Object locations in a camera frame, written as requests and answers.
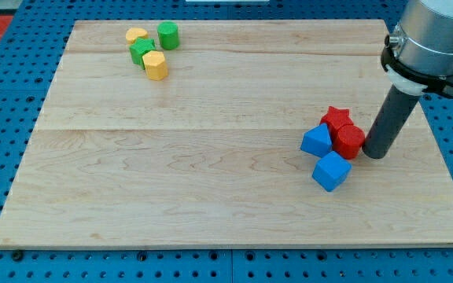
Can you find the green star block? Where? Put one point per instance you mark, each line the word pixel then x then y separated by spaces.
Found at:
pixel 139 48

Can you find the blue triangular prism block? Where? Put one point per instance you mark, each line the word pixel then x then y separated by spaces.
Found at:
pixel 317 141

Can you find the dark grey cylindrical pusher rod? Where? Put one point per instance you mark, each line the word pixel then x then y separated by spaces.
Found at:
pixel 393 114

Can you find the green cylinder block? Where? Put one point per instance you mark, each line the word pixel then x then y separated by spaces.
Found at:
pixel 168 33

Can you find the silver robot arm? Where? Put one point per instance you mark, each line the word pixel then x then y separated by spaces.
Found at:
pixel 428 23

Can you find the red star block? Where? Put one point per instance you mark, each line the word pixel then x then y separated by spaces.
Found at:
pixel 335 119

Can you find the red cylinder block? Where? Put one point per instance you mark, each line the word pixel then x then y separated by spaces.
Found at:
pixel 348 141

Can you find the yellow hexagon block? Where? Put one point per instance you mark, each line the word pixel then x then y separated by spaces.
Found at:
pixel 155 65

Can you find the blue cube block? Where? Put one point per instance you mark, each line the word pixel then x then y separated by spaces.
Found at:
pixel 331 171

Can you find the yellow heart block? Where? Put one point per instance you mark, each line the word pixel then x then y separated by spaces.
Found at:
pixel 132 34

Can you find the light wooden board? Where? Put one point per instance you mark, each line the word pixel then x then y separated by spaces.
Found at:
pixel 209 157

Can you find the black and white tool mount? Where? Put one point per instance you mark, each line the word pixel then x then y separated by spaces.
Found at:
pixel 416 70

